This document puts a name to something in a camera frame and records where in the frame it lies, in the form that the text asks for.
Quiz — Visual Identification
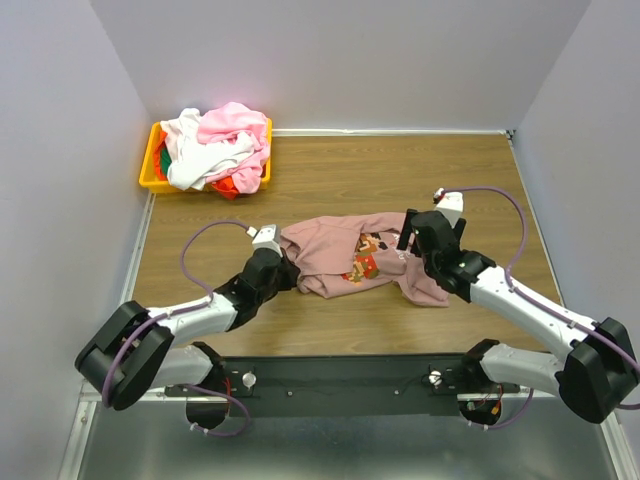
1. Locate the dusty pink mario t-shirt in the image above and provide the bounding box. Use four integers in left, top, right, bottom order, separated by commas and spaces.
281, 212, 449, 307

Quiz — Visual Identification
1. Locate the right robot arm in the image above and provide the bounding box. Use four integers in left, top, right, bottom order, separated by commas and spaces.
398, 209, 639, 424

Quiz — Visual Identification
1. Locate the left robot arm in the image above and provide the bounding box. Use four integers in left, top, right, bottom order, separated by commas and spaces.
74, 248, 300, 410

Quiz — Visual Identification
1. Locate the orange red t-shirt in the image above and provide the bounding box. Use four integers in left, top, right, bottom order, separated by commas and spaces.
210, 176, 240, 201

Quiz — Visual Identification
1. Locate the white t-shirt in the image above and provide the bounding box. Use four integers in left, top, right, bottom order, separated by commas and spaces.
160, 108, 254, 190

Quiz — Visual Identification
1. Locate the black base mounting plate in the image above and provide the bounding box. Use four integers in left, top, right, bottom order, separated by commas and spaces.
164, 352, 521, 420

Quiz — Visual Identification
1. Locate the light pink t-shirt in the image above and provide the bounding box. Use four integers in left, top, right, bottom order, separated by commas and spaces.
197, 102, 270, 194

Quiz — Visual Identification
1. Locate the yellow plastic bin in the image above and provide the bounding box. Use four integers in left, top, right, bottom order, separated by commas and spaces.
138, 118, 273, 194

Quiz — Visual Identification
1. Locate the green t-shirt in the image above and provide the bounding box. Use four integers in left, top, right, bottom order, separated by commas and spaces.
152, 141, 172, 181

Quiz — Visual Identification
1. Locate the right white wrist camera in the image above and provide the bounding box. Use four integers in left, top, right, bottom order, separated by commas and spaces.
433, 188, 464, 227

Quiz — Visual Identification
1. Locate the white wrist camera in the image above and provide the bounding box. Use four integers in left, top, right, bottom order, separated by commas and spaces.
433, 188, 464, 227
246, 224, 282, 256

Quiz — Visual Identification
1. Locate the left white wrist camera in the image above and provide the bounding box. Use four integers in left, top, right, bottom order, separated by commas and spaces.
246, 224, 282, 256

